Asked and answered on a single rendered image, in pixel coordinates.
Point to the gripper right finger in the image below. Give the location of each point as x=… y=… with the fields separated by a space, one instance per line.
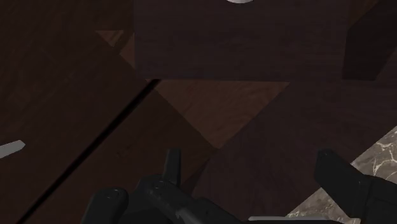
x=341 y=180

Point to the dark wooden cabinet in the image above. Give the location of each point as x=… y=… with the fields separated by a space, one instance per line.
x=62 y=99

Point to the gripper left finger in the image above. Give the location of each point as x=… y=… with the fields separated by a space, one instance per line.
x=169 y=167

